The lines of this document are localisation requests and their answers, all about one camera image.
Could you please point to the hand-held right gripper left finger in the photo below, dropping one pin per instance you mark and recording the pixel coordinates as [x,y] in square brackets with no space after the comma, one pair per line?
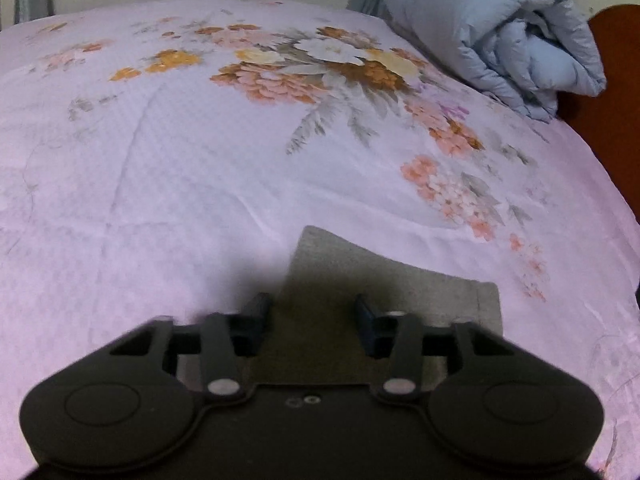
[257,320]

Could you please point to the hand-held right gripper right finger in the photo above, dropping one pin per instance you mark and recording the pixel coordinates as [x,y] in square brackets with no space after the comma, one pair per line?
[367,325]

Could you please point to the grey-olive pants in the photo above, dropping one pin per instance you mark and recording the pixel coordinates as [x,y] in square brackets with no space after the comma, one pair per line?
[340,270]

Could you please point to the pink floral bed sheet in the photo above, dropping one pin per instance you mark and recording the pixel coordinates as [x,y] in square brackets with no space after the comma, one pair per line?
[150,185]

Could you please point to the light blue folded quilt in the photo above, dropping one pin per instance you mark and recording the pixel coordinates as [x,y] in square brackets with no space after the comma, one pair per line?
[465,25]

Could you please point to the reddish-brown wooden headboard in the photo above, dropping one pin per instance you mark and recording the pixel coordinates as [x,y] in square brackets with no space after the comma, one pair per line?
[610,110]

